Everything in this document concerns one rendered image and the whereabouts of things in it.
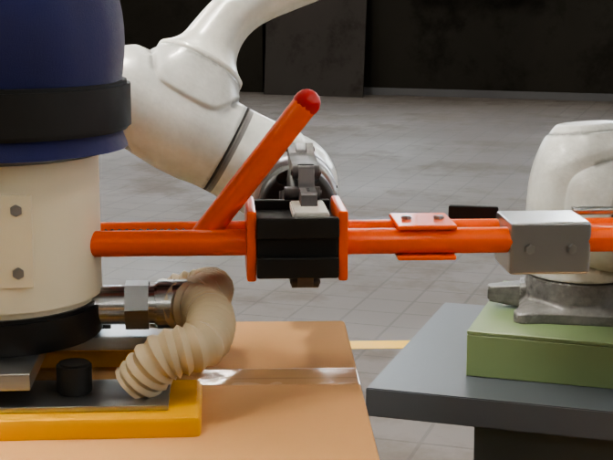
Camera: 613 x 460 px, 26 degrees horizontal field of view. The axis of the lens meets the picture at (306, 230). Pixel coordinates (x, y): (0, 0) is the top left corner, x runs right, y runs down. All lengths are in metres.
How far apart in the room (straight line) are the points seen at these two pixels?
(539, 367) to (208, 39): 0.69
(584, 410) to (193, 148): 0.65
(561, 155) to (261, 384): 0.82
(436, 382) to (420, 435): 2.03
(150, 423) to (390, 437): 2.83
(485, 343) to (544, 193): 0.22
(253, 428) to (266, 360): 0.19
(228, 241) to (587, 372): 0.83
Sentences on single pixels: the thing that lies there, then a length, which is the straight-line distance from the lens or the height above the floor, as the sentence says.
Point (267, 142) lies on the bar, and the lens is 1.12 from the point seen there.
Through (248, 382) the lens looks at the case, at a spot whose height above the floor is 0.95.
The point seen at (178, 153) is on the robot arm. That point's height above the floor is 1.11.
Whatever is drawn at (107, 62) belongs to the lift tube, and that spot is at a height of 1.23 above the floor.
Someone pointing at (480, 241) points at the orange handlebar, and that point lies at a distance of 1.13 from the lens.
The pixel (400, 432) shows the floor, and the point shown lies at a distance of 3.88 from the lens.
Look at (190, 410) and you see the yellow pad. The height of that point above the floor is 0.96.
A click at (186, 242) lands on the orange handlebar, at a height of 1.08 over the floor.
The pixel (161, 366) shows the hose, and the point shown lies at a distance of 1.04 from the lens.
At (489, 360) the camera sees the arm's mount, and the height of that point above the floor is 0.78.
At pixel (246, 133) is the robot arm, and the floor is 1.13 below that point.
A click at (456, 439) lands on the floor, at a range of 3.84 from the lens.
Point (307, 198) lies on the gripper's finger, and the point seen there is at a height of 1.11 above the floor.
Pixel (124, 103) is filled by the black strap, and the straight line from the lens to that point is 1.10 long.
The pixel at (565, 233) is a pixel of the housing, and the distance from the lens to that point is 1.14.
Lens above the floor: 1.29
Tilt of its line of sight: 11 degrees down
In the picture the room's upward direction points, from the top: straight up
